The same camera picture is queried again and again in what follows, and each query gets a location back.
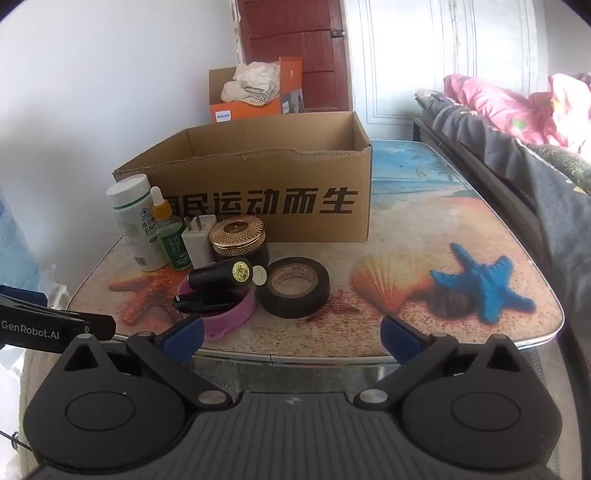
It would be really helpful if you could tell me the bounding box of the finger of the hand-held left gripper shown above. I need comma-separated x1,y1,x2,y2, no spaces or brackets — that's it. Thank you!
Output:
71,314,117,343
0,284,49,310

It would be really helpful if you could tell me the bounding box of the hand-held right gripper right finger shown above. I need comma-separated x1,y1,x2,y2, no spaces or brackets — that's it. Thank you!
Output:
355,315,530,411

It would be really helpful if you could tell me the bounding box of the grey patterned quilt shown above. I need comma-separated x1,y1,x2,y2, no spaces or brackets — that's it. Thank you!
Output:
414,88,591,324

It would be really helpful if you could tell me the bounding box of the black electrical tape roll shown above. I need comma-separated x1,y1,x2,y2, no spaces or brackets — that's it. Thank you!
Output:
258,257,331,319

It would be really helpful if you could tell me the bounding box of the beige cloth hat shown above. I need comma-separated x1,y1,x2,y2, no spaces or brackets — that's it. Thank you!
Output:
220,62,282,106

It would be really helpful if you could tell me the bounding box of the red wooden door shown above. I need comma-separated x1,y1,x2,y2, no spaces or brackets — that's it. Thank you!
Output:
235,0,352,114

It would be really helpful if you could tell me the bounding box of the black hair clip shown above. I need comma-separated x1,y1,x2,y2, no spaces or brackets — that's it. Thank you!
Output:
171,292,242,317

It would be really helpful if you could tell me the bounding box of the white rectangular bottle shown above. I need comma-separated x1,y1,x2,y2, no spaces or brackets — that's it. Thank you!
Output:
181,215,218,270

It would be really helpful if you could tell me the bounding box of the white bottle with white cap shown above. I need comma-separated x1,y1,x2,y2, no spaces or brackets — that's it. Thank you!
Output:
106,176,167,272

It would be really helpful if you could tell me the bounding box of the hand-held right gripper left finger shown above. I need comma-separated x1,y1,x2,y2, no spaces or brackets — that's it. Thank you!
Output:
60,316,234,410

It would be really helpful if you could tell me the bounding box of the green dropper bottle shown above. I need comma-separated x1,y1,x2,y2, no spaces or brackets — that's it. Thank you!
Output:
151,186,193,272

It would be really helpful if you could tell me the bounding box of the pink plastic ring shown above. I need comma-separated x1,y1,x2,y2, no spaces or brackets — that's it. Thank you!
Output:
175,277,257,342

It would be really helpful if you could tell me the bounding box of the orange product box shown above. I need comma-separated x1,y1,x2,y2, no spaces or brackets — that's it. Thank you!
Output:
208,56,305,123

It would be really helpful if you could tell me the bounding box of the white panel door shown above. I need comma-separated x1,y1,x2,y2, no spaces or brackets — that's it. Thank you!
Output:
348,0,542,141

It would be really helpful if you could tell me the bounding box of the black jar with gold lid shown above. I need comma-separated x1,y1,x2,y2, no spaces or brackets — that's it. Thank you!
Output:
208,218,270,267

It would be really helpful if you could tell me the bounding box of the pink floral blanket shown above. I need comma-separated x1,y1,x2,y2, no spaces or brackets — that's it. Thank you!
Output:
442,72,591,149

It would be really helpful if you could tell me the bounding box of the large brown cardboard box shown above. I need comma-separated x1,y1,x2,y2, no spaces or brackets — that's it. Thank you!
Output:
113,111,373,244

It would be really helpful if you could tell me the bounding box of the black tube with gold end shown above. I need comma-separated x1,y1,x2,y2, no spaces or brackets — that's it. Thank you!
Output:
188,258,254,292

